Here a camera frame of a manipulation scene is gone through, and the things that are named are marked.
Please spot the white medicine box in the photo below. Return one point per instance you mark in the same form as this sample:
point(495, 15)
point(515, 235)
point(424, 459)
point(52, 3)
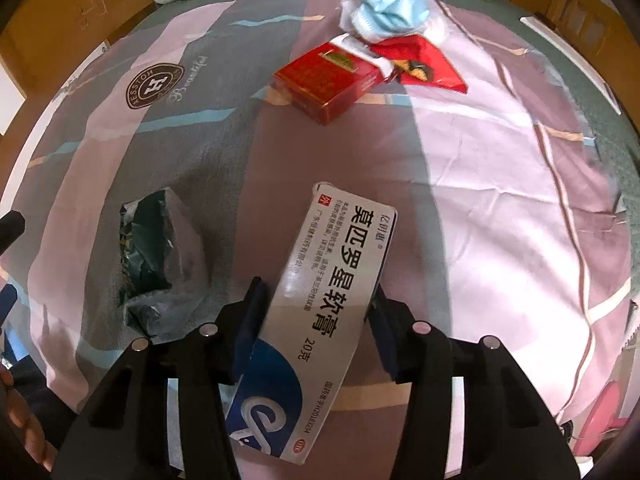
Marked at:
point(330, 300)

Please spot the dark green snack bag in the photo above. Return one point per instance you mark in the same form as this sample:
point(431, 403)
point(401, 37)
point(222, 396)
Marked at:
point(150, 250)

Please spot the light blue face masks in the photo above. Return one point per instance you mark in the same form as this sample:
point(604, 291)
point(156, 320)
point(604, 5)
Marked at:
point(350, 22)

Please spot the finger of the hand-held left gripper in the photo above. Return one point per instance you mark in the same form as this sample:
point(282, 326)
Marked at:
point(10, 227)

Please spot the pink plastic stool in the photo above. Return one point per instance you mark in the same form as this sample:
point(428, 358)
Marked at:
point(605, 410)

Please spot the person's left hand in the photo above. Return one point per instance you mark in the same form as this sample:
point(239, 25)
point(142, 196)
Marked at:
point(22, 415)

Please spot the red snack wrapper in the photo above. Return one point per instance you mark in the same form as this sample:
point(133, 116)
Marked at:
point(425, 60)

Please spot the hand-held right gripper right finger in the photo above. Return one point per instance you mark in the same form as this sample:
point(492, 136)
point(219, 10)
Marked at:
point(382, 340)

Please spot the red cigarette box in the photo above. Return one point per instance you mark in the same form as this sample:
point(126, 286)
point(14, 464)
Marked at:
point(320, 80)

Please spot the light blue face mask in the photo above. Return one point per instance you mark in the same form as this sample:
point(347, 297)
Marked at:
point(385, 5)

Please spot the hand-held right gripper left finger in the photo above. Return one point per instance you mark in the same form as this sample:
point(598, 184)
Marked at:
point(250, 330)

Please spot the patchwork bed sheet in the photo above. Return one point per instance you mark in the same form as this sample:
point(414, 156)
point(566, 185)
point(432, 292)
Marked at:
point(475, 160)

